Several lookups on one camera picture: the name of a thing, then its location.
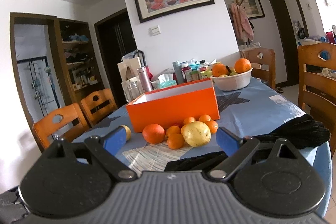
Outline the small mandarin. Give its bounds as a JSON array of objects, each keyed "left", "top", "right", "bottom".
[
  {"left": 167, "top": 134, "right": 185, "bottom": 149},
  {"left": 183, "top": 117, "right": 196, "bottom": 125},
  {"left": 206, "top": 120, "right": 219, "bottom": 134},
  {"left": 199, "top": 114, "right": 212, "bottom": 123},
  {"left": 166, "top": 125, "right": 181, "bottom": 139}
]

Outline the yellow fruit behind left finger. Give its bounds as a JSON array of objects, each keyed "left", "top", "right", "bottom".
[{"left": 121, "top": 125, "right": 131, "bottom": 141}]

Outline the wooden chair left far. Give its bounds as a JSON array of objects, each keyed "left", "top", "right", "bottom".
[{"left": 80, "top": 89, "right": 117, "bottom": 126}]

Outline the wooden chair left near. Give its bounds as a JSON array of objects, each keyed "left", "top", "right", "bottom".
[{"left": 33, "top": 103, "right": 89, "bottom": 149}]

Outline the large orange front left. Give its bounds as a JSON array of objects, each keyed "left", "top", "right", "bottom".
[{"left": 142, "top": 124, "right": 165, "bottom": 144}]

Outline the glass mug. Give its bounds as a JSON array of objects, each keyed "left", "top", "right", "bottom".
[{"left": 123, "top": 81, "right": 142, "bottom": 102}]

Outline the white fruit bowl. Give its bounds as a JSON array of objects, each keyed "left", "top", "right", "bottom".
[{"left": 211, "top": 68, "right": 253, "bottom": 92}]

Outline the black cloth on table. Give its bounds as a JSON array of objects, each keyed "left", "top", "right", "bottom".
[{"left": 165, "top": 114, "right": 331, "bottom": 173}]

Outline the orange cardboard box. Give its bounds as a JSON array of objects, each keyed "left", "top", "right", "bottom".
[{"left": 126, "top": 79, "right": 220, "bottom": 133}]

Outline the wooden shelf unit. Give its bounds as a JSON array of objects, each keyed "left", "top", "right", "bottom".
[{"left": 56, "top": 18, "right": 104, "bottom": 105}]

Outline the brown paper bag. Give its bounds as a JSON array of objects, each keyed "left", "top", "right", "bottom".
[{"left": 117, "top": 56, "right": 142, "bottom": 82}]

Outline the left orange in bowl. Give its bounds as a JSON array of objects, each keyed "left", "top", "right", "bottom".
[{"left": 212, "top": 63, "right": 229, "bottom": 77}]

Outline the orange in bowl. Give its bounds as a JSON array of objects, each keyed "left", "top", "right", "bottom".
[
  {"left": 234, "top": 59, "right": 252, "bottom": 73},
  {"left": 212, "top": 63, "right": 229, "bottom": 77}
]

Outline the pink thermos bottle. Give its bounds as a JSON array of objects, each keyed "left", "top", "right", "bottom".
[{"left": 137, "top": 67, "right": 153, "bottom": 93}]

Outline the right orange in bowl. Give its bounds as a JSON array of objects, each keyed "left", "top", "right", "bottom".
[{"left": 234, "top": 59, "right": 252, "bottom": 73}]

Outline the tissue pack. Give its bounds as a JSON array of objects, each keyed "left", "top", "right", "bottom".
[{"left": 158, "top": 73, "right": 177, "bottom": 89}]

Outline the grey tall bottle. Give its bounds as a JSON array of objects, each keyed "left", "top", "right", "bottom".
[{"left": 173, "top": 61, "right": 184, "bottom": 85}]

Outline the wooden chair behind bowl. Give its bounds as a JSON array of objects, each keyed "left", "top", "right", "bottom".
[{"left": 245, "top": 48, "right": 276, "bottom": 90}]

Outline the dark capped supplement bottle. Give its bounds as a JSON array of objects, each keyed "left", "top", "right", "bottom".
[{"left": 198, "top": 60, "right": 208, "bottom": 73}]

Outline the red white container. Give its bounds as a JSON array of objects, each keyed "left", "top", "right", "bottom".
[{"left": 181, "top": 62, "right": 193, "bottom": 83}]

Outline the pink garment on rack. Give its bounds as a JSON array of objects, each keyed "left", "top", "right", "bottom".
[{"left": 231, "top": 3, "right": 254, "bottom": 42}]

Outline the wooden chair far right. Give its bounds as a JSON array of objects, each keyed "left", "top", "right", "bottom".
[{"left": 298, "top": 43, "right": 335, "bottom": 155}]

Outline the framed landscape painting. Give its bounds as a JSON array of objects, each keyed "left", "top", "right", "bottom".
[{"left": 224, "top": 0, "right": 265, "bottom": 20}]

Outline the wall light switch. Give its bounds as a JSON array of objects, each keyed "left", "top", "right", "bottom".
[{"left": 149, "top": 26, "right": 161, "bottom": 36}]

